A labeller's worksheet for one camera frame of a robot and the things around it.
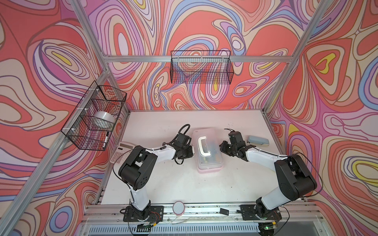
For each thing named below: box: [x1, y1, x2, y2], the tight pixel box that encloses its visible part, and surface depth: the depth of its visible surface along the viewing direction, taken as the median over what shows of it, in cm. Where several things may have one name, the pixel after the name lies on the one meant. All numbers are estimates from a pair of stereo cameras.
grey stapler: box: [246, 135, 270, 146], surface depth 101 cm
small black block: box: [219, 207, 229, 216], surface depth 76 cm
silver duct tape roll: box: [94, 111, 116, 130], surface depth 74 cm
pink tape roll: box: [172, 201, 186, 217], surface depth 72 cm
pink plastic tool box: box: [192, 127, 224, 174], surface depth 86 cm
